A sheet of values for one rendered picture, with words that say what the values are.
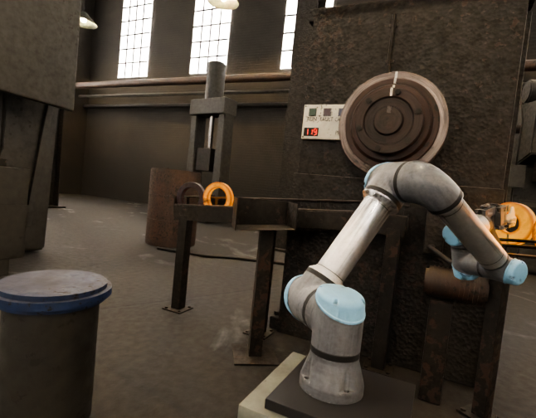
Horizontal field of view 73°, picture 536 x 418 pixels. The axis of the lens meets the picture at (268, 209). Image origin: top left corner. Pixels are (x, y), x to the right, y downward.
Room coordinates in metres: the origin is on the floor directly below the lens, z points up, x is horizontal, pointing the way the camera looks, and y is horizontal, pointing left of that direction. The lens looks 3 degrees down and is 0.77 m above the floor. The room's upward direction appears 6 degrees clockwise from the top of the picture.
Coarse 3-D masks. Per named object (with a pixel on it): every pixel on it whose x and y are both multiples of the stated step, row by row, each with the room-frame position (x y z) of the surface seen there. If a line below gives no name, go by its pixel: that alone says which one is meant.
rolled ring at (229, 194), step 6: (210, 186) 2.06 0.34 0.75; (216, 186) 2.04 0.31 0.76; (222, 186) 2.02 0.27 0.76; (228, 186) 2.04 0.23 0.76; (204, 192) 2.07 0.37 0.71; (210, 192) 2.07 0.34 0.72; (228, 192) 2.01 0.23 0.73; (204, 198) 2.07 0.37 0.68; (210, 198) 2.09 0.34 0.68; (228, 198) 2.01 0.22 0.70; (204, 204) 2.07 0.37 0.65; (210, 204) 2.07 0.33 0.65; (228, 204) 2.00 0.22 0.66
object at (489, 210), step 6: (486, 204) 1.27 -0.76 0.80; (492, 204) 1.26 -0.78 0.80; (498, 204) 1.25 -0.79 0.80; (480, 210) 1.21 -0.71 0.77; (486, 210) 1.20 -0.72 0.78; (492, 210) 1.21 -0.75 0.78; (498, 210) 1.22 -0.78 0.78; (504, 210) 1.24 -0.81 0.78; (486, 216) 1.19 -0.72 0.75; (492, 216) 1.22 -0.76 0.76; (498, 216) 1.22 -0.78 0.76; (504, 216) 1.24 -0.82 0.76; (492, 222) 1.22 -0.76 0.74; (498, 222) 1.22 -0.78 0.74; (504, 222) 1.23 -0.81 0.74; (498, 228) 1.23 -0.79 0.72; (504, 228) 1.23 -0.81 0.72
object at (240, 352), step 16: (240, 208) 1.71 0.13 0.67; (256, 208) 1.72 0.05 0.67; (272, 208) 1.73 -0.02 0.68; (288, 208) 1.72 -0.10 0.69; (240, 224) 1.71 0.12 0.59; (256, 224) 1.72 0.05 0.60; (272, 224) 1.73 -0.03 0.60; (288, 224) 1.68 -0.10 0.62; (272, 240) 1.60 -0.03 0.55; (256, 256) 1.65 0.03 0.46; (256, 272) 1.60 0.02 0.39; (256, 288) 1.59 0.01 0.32; (256, 304) 1.60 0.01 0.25; (256, 320) 1.60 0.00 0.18; (256, 336) 1.60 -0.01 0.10; (240, 352) 1.62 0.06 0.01; (256, 352) 1.60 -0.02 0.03; (272, 352) 1.65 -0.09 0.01
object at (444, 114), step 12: (408, 72) 1.61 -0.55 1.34; (372, 84) 1.68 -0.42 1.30; (420, 84) 1.59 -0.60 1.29; (432, 84) 1.57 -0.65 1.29; (348, 108) 1.72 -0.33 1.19; (444, 108) 1.55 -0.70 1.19; (444, 120) 1.54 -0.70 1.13; (444, 132) 1.54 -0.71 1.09; (432, 144) 1.56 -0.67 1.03; (348, 156) 1.71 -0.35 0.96; (432, 156) 1.56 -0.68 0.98; (360, 168) 1.68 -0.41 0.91
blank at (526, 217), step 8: (520, 208) 1.28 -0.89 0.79; (528, 208) 1.27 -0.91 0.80; (520, 216) 1.28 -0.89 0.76; (528, 216) 1.25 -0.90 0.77; (520, 224) 1.27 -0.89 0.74; (528, 224) 1.25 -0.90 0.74; (496, 232) 1.34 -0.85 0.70; (504, 232) 1.31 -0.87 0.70; (512, 232) 1.29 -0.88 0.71; (520, 232) 1.27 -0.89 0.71; (528, 232) 1.25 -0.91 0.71
